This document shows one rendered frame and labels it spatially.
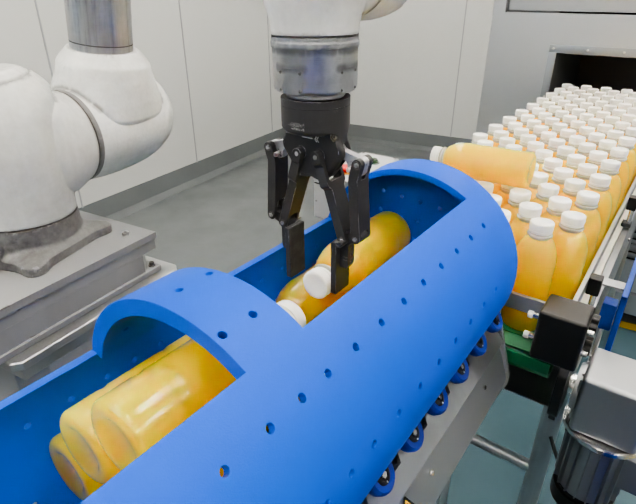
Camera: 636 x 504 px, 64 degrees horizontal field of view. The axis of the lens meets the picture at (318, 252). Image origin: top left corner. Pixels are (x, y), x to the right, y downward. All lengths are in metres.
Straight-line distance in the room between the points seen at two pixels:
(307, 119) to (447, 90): 4.74
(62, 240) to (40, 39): 2.72
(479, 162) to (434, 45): 4.22
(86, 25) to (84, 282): 0.40
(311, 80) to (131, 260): 0.50
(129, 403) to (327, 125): 0.32
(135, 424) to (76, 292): 0.49
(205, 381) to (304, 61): 0.31
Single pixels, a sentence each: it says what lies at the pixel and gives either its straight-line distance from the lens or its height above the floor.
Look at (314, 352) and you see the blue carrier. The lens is 0.40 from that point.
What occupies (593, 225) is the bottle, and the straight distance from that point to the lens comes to 1.09.
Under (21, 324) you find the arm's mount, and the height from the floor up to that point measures 1.04.
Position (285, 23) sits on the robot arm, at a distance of 0.52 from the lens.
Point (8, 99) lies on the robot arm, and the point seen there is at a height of 1.31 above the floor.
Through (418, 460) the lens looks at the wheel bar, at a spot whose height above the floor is 0.92.
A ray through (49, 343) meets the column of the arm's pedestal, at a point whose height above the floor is 1.00.
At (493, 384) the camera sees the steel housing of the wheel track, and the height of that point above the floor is 0.86.
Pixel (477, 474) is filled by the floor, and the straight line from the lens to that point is 1.94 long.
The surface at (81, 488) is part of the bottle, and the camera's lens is 0.55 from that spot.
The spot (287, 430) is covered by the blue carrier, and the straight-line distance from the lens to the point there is 0.37.
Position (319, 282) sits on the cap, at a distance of 0.64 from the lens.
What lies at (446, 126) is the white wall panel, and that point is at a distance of 5.31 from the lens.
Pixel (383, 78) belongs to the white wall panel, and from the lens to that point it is 5.45.
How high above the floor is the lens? 1.45
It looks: 27 degrees down
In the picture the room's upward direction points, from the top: straight up
